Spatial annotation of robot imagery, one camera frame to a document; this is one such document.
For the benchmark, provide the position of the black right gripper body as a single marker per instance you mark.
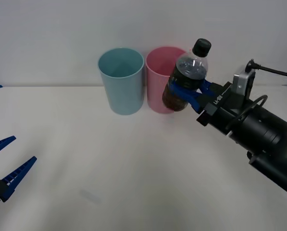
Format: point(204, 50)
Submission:
point(226, 108)

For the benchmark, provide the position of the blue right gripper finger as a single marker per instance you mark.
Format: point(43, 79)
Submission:
point(190, 97)
point(207, 87)

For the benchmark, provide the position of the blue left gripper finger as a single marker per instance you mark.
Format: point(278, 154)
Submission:
point(0, 145)
point(17, 178)

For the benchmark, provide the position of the dark drink plastic bottle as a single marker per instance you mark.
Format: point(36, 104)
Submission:
point(191, 69)

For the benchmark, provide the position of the pink plastic bin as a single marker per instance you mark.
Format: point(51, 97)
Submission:
point(155, 92)

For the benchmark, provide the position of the pale blue plastic bin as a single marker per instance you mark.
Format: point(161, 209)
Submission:
point(124, 93)

